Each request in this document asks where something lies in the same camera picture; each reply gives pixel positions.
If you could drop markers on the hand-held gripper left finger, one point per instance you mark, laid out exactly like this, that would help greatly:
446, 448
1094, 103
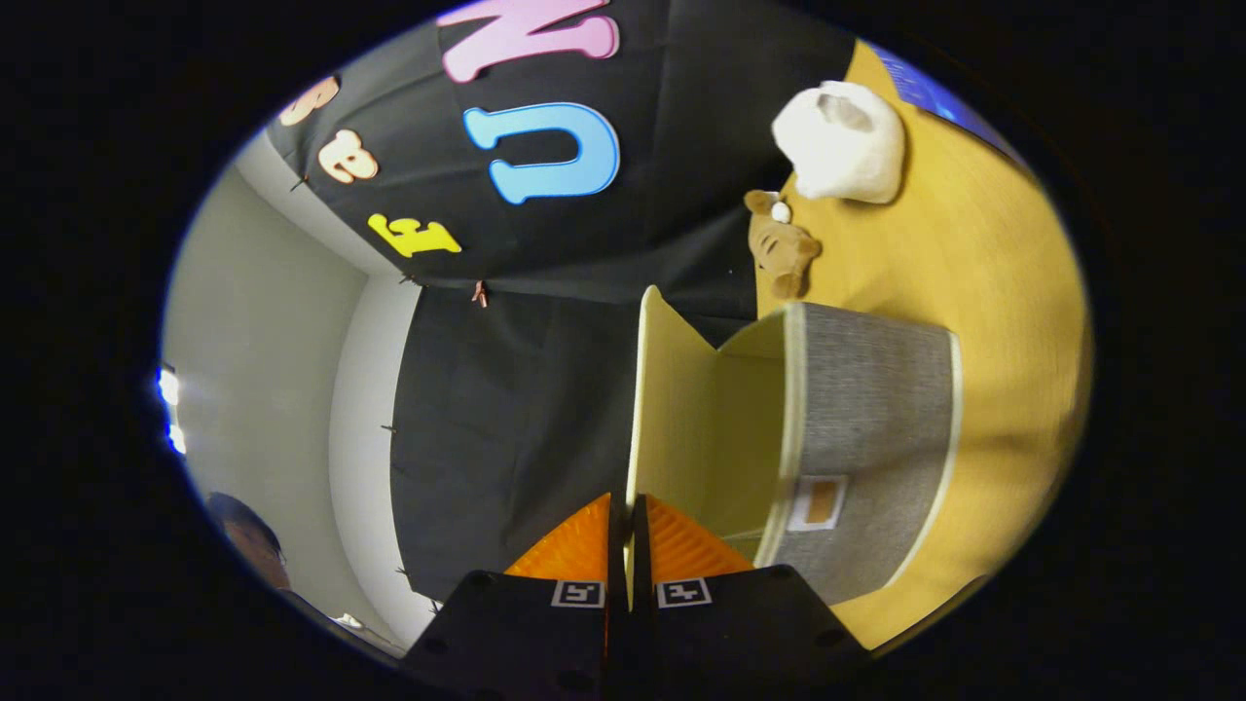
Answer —
615, 560

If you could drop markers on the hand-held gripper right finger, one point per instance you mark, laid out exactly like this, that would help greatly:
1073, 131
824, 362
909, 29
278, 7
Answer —
641, 560

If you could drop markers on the grey fabric storage box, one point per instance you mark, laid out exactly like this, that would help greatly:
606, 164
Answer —
876, 409

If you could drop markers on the copper metal clip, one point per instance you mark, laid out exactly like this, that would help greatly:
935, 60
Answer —
479, 292

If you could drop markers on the brown striped plush toy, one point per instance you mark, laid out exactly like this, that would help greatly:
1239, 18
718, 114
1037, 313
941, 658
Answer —
784, 253

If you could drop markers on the person's head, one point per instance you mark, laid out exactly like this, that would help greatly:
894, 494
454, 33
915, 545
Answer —
248, 540

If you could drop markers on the white plush toy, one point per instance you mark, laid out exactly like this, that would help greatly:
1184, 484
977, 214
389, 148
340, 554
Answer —
842, 146

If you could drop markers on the bright ceiling light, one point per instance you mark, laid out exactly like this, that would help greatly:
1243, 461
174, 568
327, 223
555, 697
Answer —
171, 409

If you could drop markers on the dark blue book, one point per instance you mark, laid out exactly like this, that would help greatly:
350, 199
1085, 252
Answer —
925, 92

